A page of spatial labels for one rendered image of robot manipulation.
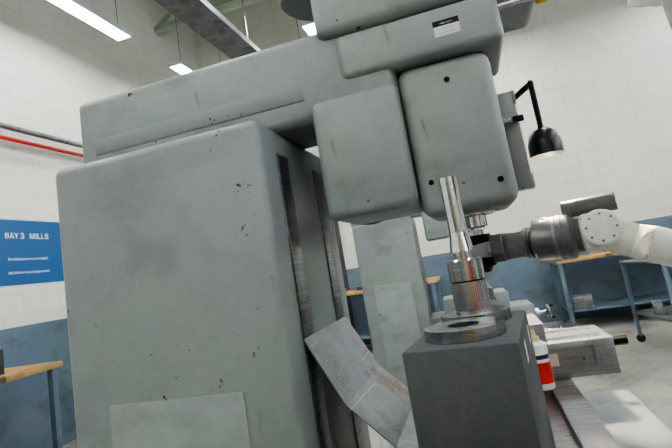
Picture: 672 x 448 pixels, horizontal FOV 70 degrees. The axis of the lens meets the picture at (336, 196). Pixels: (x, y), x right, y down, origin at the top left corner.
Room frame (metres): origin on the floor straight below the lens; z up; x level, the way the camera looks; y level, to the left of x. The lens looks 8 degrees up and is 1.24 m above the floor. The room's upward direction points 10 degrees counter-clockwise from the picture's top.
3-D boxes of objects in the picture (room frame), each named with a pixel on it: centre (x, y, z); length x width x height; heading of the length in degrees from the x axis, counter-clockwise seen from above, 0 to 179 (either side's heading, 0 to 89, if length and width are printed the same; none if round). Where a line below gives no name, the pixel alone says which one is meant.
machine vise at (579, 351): (1.09, -0.33, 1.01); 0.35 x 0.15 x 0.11; 76
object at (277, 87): (1.16, 0.20, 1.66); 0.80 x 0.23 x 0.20; 75
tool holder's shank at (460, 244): (0.66, -0.15, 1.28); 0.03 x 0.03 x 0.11
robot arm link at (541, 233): (0.99, -0.37, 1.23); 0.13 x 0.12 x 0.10; 150
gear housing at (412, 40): (1.05, -0.24, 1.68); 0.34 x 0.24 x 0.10; 75
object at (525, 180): (1.01, -0.39, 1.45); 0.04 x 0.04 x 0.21; 75
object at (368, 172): (1.09, -0.10, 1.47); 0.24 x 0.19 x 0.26; 165
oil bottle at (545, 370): (0.96, -0.33, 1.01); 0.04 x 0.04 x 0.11
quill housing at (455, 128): (1.04, -0.28, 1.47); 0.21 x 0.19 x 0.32; 165
